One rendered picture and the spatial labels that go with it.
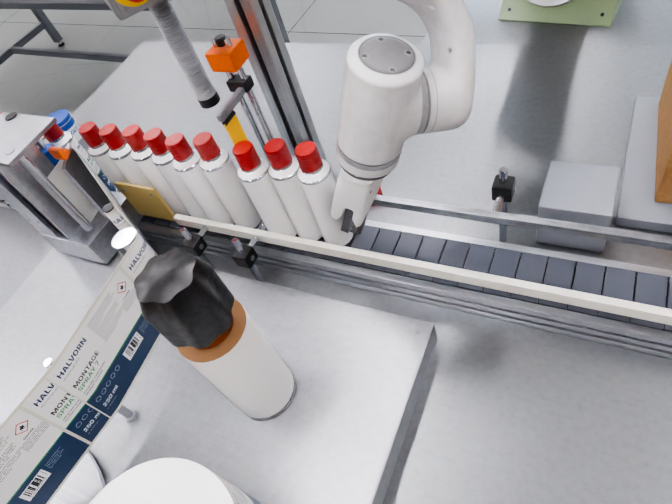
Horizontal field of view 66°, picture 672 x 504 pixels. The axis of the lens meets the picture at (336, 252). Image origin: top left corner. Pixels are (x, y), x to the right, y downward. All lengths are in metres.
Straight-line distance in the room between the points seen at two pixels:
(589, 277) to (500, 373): 0.18
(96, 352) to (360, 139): 0.45
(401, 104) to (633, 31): 0.84
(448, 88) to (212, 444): 0.56
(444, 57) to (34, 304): 0.86
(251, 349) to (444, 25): 0.42
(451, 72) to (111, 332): 0.55
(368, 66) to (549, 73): 0.71
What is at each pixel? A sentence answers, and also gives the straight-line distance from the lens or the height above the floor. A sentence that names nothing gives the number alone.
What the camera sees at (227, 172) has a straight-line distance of 0.87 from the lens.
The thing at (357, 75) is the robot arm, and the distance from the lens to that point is 0.56.
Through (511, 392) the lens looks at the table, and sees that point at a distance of 0.77.
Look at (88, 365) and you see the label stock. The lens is 0.77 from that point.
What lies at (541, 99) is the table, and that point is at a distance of 1.16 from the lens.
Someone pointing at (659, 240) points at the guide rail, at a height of 0.96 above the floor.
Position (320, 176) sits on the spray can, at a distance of 0.76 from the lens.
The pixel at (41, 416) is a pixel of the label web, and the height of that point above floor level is 1.03.
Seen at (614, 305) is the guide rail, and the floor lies 0.91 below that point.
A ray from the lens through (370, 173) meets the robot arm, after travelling 0.66.
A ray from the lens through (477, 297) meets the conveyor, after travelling 0.78.
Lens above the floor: 1.55
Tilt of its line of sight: 50 degrees down
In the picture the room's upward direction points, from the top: 22 degrees counter-clockwise
